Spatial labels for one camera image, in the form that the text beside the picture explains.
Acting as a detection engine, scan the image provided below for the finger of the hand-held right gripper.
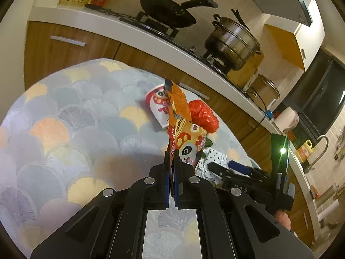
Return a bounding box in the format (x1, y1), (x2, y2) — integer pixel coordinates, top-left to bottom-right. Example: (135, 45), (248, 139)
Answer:
(229, 161), (270, 179)
(207, 163), (235, 181)

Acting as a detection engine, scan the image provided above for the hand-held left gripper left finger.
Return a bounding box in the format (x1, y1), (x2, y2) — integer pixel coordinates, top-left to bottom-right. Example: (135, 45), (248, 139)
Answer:
(31, 152), (172, 259)

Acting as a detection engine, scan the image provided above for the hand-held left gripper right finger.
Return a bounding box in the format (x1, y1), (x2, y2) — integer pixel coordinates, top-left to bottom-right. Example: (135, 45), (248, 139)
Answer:
(174, 151), (314, 259)

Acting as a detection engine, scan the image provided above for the orange snack packet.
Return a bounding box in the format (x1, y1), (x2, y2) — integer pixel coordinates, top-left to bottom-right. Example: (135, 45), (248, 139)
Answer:
(164, 79), (209, 169)

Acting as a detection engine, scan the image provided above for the person's right hand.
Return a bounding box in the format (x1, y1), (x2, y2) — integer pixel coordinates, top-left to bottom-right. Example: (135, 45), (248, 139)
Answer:
(274, 210), (292, 232)

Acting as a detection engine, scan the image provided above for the white dotted wrapper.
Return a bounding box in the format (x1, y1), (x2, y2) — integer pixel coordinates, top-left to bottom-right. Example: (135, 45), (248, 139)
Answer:
(195, 147), (227, 184)

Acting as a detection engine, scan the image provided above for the yellow detergent bottle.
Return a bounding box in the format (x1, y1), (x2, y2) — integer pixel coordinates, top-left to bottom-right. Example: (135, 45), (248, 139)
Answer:
(297, 140), (316, 163)

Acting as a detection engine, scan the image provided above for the steel faucet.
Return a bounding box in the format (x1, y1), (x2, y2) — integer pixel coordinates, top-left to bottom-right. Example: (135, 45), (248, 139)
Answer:
(304, 135), (330, 174)

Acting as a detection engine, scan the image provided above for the white electric kettle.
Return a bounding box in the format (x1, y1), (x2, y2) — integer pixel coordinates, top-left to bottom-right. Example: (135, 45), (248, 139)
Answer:
(273, 106), (300, 133)

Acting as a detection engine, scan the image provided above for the red plastic bag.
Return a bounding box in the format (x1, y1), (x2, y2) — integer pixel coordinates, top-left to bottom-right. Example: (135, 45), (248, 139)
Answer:
(188, 100), (219, 134)

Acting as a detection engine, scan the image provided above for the white cup with red label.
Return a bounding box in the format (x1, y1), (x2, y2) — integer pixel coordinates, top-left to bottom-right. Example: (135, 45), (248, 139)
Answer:
(145, 84), (173, 130)

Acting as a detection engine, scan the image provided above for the brown rice cooker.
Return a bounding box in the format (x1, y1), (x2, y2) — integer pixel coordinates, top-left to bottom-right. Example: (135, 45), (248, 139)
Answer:
(246, 73), (281, 109)

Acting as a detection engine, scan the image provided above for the dark window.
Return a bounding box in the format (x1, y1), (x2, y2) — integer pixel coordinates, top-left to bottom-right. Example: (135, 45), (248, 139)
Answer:
(280, 46), (345, 142)

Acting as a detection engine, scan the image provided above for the wooden cutting board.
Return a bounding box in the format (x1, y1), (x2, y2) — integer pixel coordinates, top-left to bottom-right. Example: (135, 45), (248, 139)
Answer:
(234, 53), (266, 92)

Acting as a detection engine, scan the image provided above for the black gas stove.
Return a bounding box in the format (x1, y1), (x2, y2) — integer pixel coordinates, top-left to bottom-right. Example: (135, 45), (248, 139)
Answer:
(120, 11), (251, 92)

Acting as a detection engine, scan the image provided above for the steel steamer pot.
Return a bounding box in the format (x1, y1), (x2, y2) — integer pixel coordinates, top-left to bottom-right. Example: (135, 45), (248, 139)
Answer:
(204, 9), (262, 72)

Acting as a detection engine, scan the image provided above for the wooden base cabinet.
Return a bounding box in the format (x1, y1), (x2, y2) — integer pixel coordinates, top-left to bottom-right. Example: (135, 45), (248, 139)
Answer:
(24, 21), (316, 246)

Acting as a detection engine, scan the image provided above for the black wok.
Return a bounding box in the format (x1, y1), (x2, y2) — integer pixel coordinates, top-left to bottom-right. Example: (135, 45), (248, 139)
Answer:
(140, 0), (218, 31)

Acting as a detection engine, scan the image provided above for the black power cable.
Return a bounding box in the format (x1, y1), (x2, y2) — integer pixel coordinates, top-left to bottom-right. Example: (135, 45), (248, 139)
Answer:
(249, 91), (273, 137)

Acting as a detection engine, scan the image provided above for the white yellow wall cabinet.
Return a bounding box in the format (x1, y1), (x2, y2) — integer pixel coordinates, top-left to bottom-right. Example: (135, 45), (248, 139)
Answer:
(264, 0), (326, 72)

